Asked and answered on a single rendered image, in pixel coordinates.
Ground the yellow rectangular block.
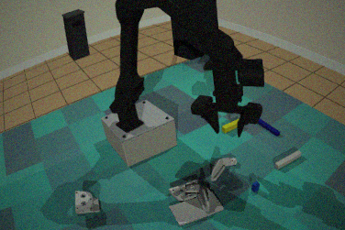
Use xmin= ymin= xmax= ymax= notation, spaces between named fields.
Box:
xmin=222 ymin=120 xmax=238 ymax=134

